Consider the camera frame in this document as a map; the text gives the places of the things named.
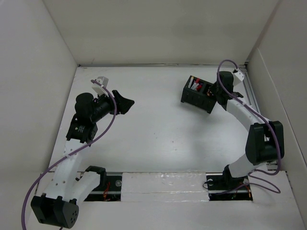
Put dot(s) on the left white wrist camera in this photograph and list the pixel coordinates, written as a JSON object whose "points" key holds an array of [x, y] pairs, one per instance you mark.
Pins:
{"points": [[99, 84]]}

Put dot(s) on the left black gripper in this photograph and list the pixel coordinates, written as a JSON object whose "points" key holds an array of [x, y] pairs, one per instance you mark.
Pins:
{"points": [[123, 104]]}

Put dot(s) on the black slatted pen holder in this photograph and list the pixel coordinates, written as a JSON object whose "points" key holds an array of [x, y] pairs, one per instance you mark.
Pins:
{"points": [[201, 99]]}

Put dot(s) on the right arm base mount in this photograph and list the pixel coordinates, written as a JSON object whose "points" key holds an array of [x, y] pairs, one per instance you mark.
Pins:
{"points": [[222, 187]]}

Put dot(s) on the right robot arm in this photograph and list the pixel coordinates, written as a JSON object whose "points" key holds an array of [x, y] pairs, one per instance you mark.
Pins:
{"points": [[265, 141]]}

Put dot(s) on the yellow capped marker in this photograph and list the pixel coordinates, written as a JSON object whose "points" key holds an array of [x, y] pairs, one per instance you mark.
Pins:
{"points": [[191, 82]]}

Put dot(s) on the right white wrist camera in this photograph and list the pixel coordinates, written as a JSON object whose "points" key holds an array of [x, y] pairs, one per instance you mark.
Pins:
{"points": [[238, 77]]}

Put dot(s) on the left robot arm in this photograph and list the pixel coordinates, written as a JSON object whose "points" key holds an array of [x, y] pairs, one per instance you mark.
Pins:
{"points": [[59, 203]]}

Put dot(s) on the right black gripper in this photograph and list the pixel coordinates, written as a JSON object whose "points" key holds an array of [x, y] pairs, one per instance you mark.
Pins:
{"points": [[213, 87]]}

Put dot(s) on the long red marker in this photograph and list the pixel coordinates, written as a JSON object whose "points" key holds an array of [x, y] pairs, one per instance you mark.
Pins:
{"points": [[196, 81]]}

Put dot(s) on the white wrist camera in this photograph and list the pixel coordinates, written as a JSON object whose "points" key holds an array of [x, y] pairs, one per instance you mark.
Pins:
{"points": [[238, 77], [99, 84]]}

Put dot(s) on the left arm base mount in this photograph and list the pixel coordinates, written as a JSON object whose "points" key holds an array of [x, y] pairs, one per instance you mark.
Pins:
{"points": [[108, 192]]}

